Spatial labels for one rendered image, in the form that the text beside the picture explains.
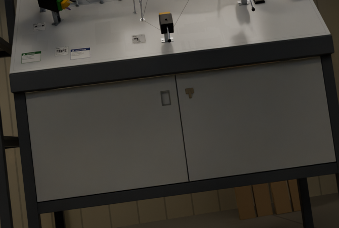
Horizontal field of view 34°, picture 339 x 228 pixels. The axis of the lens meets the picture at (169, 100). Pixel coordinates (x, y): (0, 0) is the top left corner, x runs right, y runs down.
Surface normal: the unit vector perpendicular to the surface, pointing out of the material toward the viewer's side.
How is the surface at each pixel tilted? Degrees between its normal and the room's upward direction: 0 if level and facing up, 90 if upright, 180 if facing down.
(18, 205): 90
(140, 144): 90
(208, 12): 50
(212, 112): 90
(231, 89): 90
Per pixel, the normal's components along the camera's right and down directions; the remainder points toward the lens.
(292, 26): -0.05, -0.69
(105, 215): 0.18, -0.09
